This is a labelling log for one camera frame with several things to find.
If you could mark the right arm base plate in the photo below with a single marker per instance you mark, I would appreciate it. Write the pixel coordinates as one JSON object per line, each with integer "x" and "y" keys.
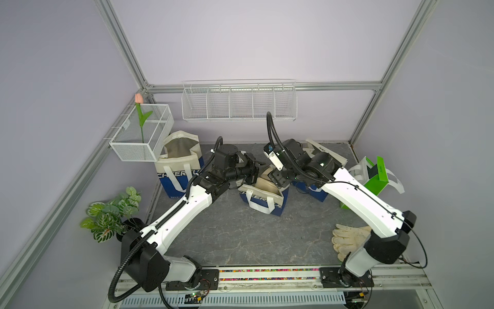
{"x": 340, "y": 277}

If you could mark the small white wire basket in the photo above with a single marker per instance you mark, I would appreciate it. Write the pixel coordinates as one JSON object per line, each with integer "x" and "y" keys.
{"x": 140, "y": 137}

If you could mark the green and white takeout bag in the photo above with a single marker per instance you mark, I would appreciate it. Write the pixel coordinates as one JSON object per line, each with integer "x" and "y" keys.
{"x": 375, "y": 176}

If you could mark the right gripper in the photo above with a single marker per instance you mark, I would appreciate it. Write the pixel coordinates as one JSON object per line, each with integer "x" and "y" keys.
{"x": 277, "y": 179}

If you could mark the potted green leafy plant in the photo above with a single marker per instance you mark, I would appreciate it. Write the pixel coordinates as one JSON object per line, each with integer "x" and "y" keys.
{"x": 106, "y": 220}

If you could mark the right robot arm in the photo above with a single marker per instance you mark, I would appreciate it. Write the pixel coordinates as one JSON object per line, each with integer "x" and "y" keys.
{"x": 390, "y": 228}

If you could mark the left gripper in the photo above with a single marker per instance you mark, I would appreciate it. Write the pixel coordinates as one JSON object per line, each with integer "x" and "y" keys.
{"x": 254, "y": 166}

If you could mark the beige work glove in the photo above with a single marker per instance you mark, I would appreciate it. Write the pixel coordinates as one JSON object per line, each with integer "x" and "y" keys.
{"x": 347, "y": 239}

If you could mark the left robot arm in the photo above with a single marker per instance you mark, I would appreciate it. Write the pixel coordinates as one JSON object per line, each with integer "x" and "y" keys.
{"x": 144, "y": 260}

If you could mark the aluminium frame rail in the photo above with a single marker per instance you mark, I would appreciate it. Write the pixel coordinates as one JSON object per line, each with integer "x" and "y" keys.
{"x": 264, "y": 85}

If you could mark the artificial pink tulip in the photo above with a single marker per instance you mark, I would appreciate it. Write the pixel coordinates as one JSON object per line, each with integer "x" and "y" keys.
{"x": 142, "y": 117}

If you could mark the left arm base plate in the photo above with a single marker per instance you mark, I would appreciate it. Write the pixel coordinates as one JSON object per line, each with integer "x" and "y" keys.
{"x": 206, "y": 279}

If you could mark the long white wire basket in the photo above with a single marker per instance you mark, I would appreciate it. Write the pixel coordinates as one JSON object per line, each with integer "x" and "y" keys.
{"x": 239, "y": 105}

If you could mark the blue beige takeout bag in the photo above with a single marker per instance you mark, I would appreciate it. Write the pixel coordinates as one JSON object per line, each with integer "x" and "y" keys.
{"x": 180, "y": 159}

